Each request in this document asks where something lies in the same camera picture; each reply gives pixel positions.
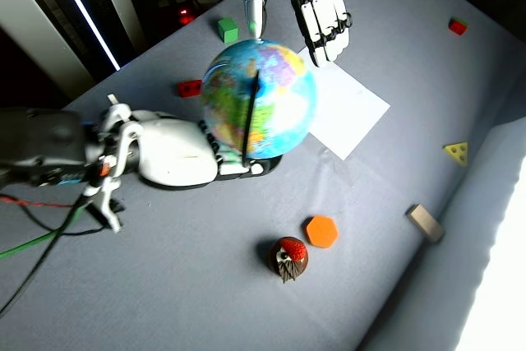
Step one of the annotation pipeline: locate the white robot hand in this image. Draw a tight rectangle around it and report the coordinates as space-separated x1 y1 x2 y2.
237 0 353 68
137 110 267 189

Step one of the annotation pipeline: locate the blue globe with black stand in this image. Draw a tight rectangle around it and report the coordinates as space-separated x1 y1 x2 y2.
200 38 318 179

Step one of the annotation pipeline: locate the red block with holes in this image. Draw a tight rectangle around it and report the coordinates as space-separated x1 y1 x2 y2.
177 79 204 99

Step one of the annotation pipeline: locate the green cube block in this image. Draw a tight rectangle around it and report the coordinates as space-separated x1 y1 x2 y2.
217 17 240 44

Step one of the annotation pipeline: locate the white paper sheet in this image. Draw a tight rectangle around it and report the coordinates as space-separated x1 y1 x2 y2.
298 46 391 161

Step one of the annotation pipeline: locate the grey table cloth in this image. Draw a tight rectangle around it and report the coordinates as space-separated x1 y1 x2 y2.
0 0 526 351

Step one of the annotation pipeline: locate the device with red light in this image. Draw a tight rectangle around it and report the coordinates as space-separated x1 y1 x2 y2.
176 4 197 26

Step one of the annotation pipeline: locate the red and green block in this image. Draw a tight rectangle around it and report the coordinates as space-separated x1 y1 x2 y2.
448 17 468 36

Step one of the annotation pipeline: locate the chocolate cake toy with strawberry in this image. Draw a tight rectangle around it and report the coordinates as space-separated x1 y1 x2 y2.
269 236 310 284

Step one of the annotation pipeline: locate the white light strip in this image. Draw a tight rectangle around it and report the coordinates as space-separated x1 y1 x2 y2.
48 0 122 72

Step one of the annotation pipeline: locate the orange hexagon block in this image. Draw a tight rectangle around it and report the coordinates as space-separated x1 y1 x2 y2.
304 215 340 249

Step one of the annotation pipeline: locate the yellow triangle block with holes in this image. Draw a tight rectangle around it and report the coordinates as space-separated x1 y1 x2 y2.
442 141 469 167

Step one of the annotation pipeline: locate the plain wooden rectangular block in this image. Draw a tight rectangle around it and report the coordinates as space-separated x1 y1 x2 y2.
406 204 445 244

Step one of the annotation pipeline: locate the red cable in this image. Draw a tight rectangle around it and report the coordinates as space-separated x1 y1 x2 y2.
0 196 76 210

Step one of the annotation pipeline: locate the black cable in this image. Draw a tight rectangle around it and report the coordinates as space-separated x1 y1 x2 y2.
0 206 83 316
18 202 108 237

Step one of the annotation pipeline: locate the green cable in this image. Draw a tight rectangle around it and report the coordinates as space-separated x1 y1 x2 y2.
0 196 88 261

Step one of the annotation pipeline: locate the white frame panel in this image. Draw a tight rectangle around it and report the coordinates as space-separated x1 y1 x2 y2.
0 0 149 95

